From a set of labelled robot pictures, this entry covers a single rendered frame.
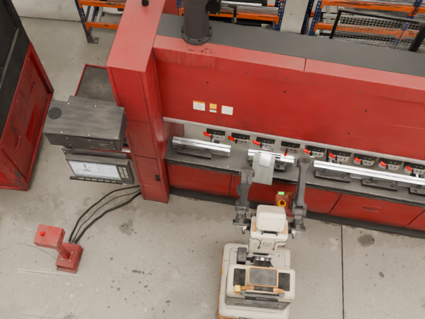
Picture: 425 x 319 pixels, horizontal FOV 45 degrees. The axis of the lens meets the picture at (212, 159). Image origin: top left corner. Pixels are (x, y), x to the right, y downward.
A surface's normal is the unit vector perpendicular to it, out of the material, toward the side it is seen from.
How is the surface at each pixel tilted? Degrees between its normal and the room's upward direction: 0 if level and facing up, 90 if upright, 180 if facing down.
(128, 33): 0
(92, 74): 0
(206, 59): 90
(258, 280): 0
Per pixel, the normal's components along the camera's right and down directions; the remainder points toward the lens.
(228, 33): 0.02, -0.43
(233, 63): -0.18, 0.89
